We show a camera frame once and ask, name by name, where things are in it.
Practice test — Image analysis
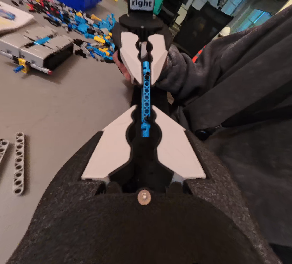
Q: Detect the pile of small building pieces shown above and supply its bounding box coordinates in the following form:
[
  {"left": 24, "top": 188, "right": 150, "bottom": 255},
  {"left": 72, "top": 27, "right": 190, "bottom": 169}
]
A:
[{"left": 11, "top": 0, "right": 117, "bottom": 64}]

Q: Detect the white hard hat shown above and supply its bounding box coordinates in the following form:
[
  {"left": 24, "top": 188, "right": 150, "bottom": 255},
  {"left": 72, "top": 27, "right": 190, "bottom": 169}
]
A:
[{"left": 217, "top": 26, "right": 231, "bottom": 39}]

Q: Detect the person's right hand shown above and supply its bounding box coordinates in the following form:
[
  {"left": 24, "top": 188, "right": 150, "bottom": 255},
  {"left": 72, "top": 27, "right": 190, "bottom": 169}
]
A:
[{"left": 113, "top": 50, "right": 133, "bottom": 83}]

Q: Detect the blue perforated building beam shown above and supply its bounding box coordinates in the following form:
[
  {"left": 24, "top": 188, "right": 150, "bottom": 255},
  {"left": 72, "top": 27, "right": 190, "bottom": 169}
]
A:
[{"left": 141, "top": 61, "right": 151, "bottom": 138}]

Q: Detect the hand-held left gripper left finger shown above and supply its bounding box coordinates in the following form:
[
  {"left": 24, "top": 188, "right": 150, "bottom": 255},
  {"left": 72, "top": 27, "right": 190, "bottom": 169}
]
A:
[{"left": 81, "top": 105, "right": 137, "bottom": 180}]

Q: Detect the orange traffic cone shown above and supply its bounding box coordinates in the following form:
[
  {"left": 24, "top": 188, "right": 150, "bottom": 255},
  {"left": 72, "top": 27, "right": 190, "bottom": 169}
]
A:
[{"left": 192, "top": 45, "right": 206, "bottom": 63}]

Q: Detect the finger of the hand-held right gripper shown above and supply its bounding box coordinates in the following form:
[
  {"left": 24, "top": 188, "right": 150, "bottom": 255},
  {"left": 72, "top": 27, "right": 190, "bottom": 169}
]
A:
[
  {"left": 149, "top": 35, "right": 169, "bottom": 86},
  {"left": 120, "top": 32, "right": 143, "bottom": 85}
]

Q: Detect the grey black motor block assembly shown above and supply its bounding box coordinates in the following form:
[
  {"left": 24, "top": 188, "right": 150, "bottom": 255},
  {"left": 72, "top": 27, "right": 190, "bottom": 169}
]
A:
[{"left": 0, "top": 32, "right": 75, "bottom": 75}]

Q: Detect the open instruction booklet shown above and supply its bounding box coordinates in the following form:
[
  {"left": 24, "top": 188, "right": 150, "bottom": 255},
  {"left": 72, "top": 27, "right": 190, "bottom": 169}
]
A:
[{"left": 0, "top": 1, "right": 35, "bottom": 35}]

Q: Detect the grey perforated building beam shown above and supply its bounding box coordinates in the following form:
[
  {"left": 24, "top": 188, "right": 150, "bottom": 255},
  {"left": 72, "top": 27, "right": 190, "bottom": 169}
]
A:
[
  {"left": 12, "top": 132, "right": 25, "bottom": 196},
  {"left": 0, "top": 139, "right": 10, "bottom": 164}
]

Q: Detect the person's dark jacket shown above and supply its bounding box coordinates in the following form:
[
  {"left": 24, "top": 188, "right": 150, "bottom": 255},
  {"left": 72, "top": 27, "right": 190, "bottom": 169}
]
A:
[{"left": 178, "top": 99, "right": 292, "bottom": 264}]

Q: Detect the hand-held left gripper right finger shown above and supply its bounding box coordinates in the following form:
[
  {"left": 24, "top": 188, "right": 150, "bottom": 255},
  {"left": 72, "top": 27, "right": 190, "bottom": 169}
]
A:
[{"left": 152, "top": 105, "right": 207, "bottom": 180}]

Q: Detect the black mesh office chair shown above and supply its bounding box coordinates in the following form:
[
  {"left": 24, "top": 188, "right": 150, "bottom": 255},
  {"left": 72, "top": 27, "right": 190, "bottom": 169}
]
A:
[{"left": 173, "top": 1, "right": 235, "bottom": 58}]

